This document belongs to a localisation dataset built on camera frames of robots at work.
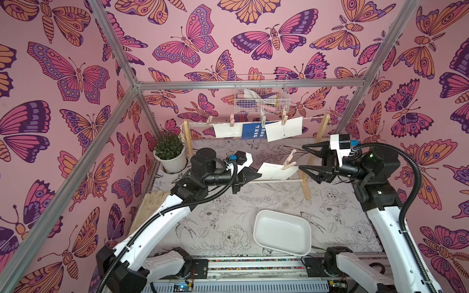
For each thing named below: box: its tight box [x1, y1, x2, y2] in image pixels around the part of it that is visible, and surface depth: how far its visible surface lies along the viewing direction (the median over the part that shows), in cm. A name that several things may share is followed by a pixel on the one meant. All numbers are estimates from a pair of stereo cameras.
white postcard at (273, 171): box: [257, 162, 299, 181], surface depth 61 cm
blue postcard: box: [241, 121, 278, 140], surface depth 72 cm
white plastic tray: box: [252, 209, 313, 257], surface depth 84 cm
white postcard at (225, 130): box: [213, 122, 244, 138], surface depth 72 cm
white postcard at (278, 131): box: [264, 115, 303, 143], surface depth 72 cm
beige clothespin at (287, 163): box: [281, 148, 297, 171], surface depth 58 cm
